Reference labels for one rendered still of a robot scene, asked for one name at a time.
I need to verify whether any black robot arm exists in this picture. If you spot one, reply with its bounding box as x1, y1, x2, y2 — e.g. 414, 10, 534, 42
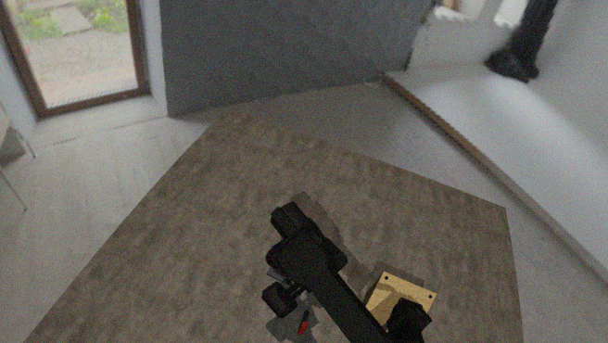
265, 202, 433, 343

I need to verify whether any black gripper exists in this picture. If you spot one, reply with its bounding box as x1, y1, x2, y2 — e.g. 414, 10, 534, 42
261, 244, 348, 318

